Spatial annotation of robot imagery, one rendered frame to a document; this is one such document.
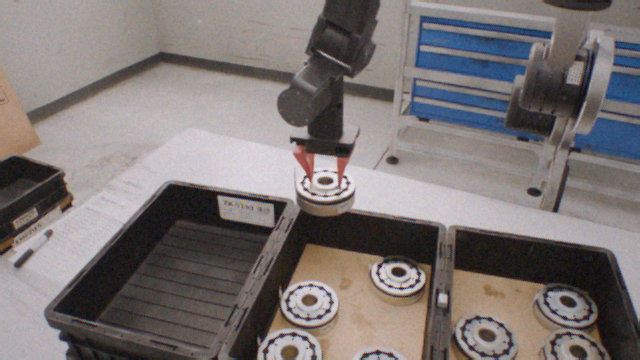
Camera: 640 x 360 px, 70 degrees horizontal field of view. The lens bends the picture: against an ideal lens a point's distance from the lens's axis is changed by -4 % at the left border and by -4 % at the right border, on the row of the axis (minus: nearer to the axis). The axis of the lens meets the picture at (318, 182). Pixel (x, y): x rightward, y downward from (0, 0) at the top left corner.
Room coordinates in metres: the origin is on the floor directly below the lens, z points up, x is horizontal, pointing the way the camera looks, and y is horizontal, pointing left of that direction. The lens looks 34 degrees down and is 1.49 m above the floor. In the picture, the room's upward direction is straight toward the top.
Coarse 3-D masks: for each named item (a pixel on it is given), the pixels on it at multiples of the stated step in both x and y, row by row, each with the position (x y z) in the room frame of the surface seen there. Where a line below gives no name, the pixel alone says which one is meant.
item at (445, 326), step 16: (448, 240) 0.65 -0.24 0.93; (528, 240) 0.65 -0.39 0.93; (544, 240) 0.65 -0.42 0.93; (448, 256) 0.61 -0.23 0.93; (608, 256) 0.60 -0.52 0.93; (448, 272) 0.57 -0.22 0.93; (448, 288) 0.53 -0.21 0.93; (624, 288) 0.53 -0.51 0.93; (448, 304) 0.51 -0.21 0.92; (624, 304) 0.49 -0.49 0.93; (448, 320) 0.47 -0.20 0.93; (448, 336) 0.44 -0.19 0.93; (448, 352) 0.41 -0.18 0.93
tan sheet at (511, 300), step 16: (464, 272) 0.67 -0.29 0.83; (464, 288) 0.63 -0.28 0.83; (480, 288) 0.63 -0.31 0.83; (496, 288) 0.62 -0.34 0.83; (512, 288) 0.62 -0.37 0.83; (528, 288) 0.62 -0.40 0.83; (464, 304) 0.59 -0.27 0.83; (480, 304) 0.59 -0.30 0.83; (496, 304) 0.58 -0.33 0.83; (512, 304) 0.58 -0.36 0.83; (528, 304) 0.58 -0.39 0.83; (512, 320) 0.55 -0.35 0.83; (528, 320) 0.55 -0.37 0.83; (528, 336) 0.51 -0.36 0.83; (544, 336) 0.51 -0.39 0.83; (592, 336) 0.51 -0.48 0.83; (528, 352) 0.48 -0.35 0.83
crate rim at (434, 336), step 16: (352, 208) 0.75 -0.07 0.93; (288, 224) 0.70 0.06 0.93; (416, 224) 0.70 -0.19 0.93; (432, 224) 0.70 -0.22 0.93; (272, 256) 0.61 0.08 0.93; (256, 288) 0.53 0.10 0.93; (432, 304) 0.50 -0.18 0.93; (240, 320) 0.47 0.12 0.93; (432, 320) 0.47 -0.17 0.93; (432, 336) 0.44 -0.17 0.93; (224, 352) 0.41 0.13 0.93; (432, 352) 0.42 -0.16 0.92
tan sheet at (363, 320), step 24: (312, 264) 0.69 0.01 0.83; (336, 264) 0.69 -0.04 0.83; (360, 264) 0.69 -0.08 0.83; (288, 288) 0.63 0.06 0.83; (336, 288) 0.63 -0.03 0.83; (360, 288) 0.63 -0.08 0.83; (360, 312) 0.57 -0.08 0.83; (384, 312) 0.57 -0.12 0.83; (408, 312) 0.57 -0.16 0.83; (336, 336) 0.52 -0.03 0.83; (360, 336) 0.52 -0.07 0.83; (384, 336) 0.52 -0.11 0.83; (408, 336) 0.52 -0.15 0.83
